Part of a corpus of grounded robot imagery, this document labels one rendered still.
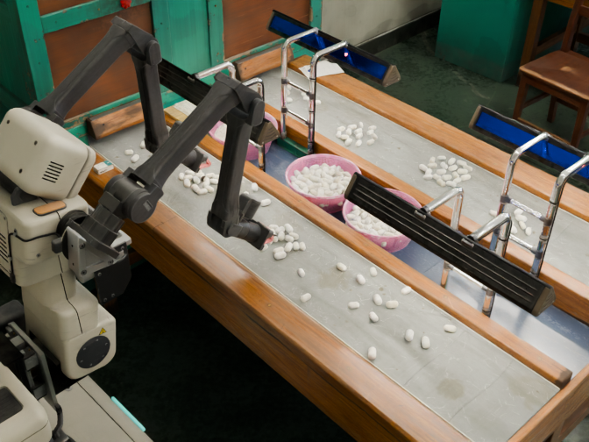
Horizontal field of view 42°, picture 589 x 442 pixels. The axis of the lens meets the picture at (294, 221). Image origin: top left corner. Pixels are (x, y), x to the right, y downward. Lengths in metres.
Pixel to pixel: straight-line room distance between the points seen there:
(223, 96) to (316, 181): 0.95
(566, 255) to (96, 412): 1.57
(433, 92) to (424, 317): 2.82
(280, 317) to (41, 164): 0.79
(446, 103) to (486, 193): 2.09
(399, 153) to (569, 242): 0.70
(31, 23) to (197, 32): 0.69
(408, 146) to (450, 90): 2.03
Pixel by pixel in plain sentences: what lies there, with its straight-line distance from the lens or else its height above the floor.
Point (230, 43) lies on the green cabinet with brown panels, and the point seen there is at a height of 0.94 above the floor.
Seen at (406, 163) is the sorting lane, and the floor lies 0.74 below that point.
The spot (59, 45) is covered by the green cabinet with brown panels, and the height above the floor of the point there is 1.15.
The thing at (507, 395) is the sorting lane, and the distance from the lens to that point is 2.09.
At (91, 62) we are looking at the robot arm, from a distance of 2.15.
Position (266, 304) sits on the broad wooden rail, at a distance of 2.20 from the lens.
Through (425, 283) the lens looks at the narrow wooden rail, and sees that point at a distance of 2.30.
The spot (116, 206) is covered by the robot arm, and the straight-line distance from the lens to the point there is 1.78.
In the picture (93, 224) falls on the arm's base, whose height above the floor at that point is 1.23.
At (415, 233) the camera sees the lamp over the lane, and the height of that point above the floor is 1.06.
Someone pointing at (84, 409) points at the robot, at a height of 0.28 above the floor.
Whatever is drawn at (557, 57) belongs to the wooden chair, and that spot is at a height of 0.46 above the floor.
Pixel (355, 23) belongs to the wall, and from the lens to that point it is 5.06.
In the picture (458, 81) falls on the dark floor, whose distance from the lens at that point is 5.06.
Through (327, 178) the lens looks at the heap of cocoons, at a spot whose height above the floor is 0.74.
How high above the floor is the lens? 2.30
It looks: 38 degrees down
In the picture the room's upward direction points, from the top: 1 degrees clockwise
